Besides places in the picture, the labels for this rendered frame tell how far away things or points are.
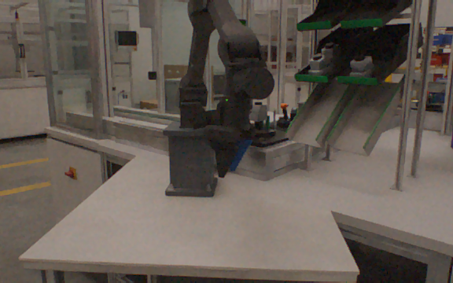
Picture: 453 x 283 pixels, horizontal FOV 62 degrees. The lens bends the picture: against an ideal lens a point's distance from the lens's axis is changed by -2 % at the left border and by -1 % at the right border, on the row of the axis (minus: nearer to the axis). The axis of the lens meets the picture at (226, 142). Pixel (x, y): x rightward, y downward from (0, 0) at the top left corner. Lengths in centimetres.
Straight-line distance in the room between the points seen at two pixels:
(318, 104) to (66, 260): 92
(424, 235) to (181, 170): 66
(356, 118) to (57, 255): 93
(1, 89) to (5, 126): 54
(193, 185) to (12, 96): 546
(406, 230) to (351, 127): 38
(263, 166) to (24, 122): 552
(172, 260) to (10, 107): 576
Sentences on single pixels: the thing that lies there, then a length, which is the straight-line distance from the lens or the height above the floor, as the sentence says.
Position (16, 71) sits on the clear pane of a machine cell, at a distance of 645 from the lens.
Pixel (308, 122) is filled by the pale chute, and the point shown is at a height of 105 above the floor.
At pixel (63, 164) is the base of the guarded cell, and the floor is 67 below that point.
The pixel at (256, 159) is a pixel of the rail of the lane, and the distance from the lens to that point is 129.
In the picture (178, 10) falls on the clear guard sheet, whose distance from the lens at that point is 200.
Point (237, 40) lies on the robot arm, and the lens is 74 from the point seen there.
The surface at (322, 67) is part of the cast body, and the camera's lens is 124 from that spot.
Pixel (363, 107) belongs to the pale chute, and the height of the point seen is 111.
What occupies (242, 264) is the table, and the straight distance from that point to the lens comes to 81.
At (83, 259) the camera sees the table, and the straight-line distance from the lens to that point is 88.
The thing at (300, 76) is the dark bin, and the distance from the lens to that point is 127.
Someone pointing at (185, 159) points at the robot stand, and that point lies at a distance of 113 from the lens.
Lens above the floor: 127
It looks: 13 degrees down
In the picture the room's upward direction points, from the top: straight up
